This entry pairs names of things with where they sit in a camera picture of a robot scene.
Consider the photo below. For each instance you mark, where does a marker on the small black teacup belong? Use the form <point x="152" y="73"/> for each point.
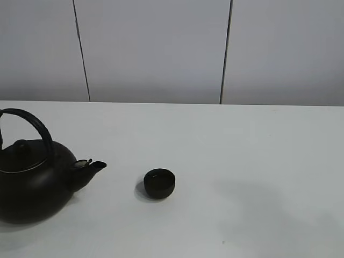
<point x="159" y="183"/>

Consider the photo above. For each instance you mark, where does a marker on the black round teapot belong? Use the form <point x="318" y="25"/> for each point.
<point x="40" y="176"/>

